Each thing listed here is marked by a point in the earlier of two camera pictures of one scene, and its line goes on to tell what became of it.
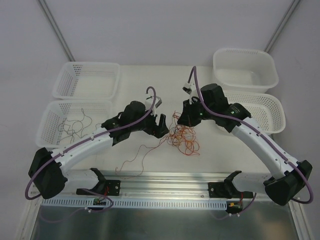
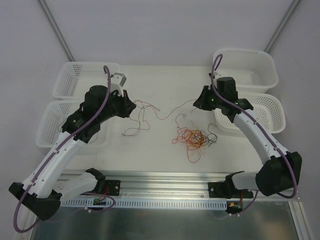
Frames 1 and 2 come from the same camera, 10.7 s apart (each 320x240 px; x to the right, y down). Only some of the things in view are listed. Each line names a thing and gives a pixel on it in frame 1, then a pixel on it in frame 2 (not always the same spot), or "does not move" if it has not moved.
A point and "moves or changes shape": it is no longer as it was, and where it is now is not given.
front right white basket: [265, 111] does not move
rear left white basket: [88, 80] does not move
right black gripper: [188, 116] → [202, 100]
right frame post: [282, 24] does not move
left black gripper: [155, 127] → [126, 105]
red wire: [151, 148] moves or changes shape
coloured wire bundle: [182, 137] moves or changes shape
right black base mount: [219, 190] does not move
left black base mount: [114, 187] does not move
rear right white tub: [239, 69] does not move
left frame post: [56, 30] does not move
